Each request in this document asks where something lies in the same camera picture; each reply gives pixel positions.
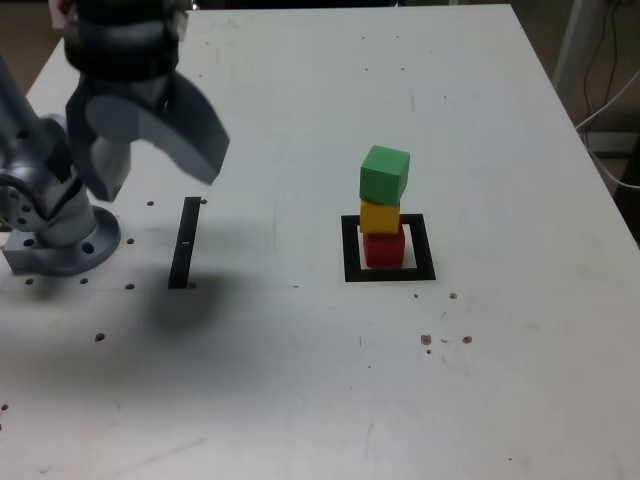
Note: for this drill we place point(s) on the green cube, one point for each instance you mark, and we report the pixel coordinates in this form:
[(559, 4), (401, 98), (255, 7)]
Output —
[(381, 180)]

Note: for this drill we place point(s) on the red cube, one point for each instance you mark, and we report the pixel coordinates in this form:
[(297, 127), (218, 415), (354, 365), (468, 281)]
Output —
[(384, 249)]

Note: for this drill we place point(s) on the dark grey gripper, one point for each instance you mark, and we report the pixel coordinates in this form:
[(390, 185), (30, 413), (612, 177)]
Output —
[(135, 91)]

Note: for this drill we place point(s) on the black tape strip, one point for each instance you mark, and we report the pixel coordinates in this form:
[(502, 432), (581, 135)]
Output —
[(182, 250)]

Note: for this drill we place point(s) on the yellow cube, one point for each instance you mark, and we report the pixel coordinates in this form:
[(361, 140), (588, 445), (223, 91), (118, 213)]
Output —
[(379, 217)]

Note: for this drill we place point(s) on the black tape square outline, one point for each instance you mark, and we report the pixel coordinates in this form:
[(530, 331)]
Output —
[(390, 275)]

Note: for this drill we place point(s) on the white post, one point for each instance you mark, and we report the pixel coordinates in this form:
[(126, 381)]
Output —
[(575, 40)]

